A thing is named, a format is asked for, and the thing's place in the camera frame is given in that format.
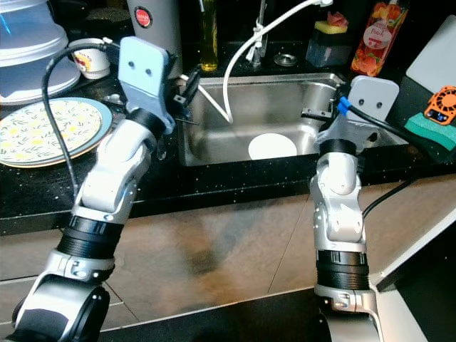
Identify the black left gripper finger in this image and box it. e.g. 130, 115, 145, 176
184, 64, 202, 100

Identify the small white dish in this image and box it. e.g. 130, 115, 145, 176
248, 133, 299, 162

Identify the beige kitchen cabinet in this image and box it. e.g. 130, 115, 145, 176
0, 175, 456, 328

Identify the stainless steel sink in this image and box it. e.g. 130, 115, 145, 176
178, 71, 412, 168

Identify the olive oil glass bottle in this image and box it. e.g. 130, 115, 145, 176
199, 0, 220, 73

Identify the round chrome sink cap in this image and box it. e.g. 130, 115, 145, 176
272, 53, 299, 68

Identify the dark sponge holder box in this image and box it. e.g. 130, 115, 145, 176
305, 30, 353, 69

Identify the tall grey bottle red logo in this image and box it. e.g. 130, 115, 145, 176
127, 0, 183, 58

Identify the blue rimmed plate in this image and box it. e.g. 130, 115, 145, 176
0, 100, 114, 169

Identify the peach dish soap bottle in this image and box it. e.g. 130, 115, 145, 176
350, 0, 411, 78

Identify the yellow sponge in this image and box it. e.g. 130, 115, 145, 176
315, 20, 348, 36

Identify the green sponge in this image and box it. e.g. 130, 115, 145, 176
404, 113, 456, 151

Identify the dark metal faucet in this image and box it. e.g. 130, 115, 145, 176
249, 0, 273, 68

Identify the red scrubber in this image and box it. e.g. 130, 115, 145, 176
326, 11, 350, 30

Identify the white printed cup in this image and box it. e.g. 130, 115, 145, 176
69, 39, 112, 80

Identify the orange handheld fan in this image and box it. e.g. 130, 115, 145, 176
422, 85, 456, 126

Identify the white cutting board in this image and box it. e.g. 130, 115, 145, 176
405, 14, 456, 93

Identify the white stacked plastic container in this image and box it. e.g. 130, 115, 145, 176
0, 0, 84, 108

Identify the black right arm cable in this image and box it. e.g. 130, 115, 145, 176
336, 95, 456, 220

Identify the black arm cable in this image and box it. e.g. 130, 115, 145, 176
336, 95, 456, 220
43, 38, 125, 180

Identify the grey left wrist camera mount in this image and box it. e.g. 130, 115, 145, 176
118, 36, 177, 134

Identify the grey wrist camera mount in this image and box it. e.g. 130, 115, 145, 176
118, 36, 177, 134
313, 74, 400, 155

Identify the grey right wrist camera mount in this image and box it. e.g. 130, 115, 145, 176
313, 74, 400, 155

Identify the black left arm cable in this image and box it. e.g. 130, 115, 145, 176
43, 38, 125, 180

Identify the white faucet hose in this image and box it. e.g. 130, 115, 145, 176
221, 0, 336, 123

